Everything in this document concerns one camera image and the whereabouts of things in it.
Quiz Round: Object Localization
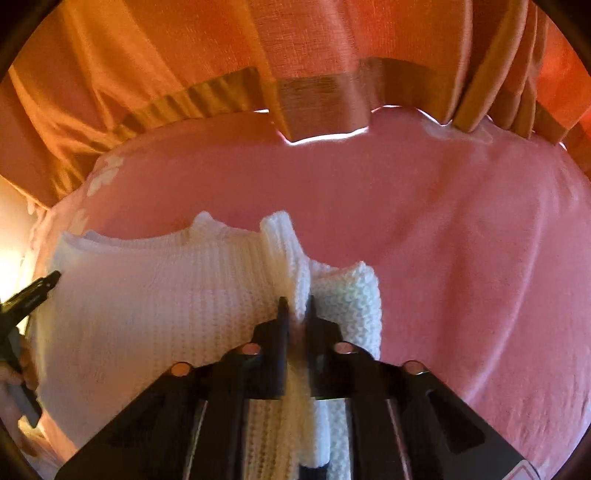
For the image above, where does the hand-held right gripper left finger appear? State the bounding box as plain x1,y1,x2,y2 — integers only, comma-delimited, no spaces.
54,297,291,480

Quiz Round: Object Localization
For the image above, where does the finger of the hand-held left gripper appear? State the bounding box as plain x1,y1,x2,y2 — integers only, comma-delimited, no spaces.
0,271,62,326

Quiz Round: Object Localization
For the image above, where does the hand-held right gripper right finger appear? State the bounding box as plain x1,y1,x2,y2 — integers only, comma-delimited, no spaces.
304,295,542,480

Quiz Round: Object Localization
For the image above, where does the white red black knit sweater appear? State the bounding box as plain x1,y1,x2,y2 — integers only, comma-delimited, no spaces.
30,210,384,480

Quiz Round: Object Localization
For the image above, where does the person's left hand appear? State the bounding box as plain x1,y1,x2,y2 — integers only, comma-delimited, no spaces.
0,340,38,444

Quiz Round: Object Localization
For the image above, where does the pink printed blanket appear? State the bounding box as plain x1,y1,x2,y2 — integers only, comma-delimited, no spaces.
18,105,591,480

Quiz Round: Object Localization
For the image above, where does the orange curtain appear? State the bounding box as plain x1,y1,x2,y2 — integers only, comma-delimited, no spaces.
0,0,591,209

